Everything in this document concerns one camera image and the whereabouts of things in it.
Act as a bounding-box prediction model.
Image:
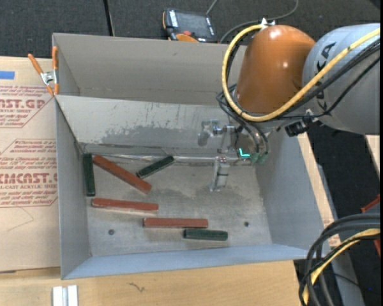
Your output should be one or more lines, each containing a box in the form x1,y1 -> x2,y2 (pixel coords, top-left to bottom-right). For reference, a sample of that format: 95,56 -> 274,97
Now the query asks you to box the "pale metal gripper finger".
209,156 -> 230,193
197,119 -> 227,147

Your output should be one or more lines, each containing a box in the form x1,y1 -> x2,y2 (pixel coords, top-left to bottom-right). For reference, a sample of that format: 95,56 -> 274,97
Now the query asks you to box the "black cylinder on white bracket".
284,108 -> 322,137

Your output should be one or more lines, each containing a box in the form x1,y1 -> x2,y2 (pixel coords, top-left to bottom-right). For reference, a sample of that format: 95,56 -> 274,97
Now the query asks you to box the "brown cardboard board red print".
0,55 -> 62,275

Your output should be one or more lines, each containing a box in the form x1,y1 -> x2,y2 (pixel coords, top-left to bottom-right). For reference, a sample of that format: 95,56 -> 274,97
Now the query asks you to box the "red-brown flat block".
91,197 -> 160,215
142,217 -> 209,230
92,154 -> 153,196

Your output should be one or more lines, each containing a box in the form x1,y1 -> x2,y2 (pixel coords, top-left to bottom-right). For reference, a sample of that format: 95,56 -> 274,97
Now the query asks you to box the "grey metal bin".
52,33 -> 328,281

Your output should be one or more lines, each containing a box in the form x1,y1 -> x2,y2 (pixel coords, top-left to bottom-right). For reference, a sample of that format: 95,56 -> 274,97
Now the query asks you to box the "dark green flat block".
135,155 -> 176,180
82,152 -> 97,198
183,228 -> 229,242

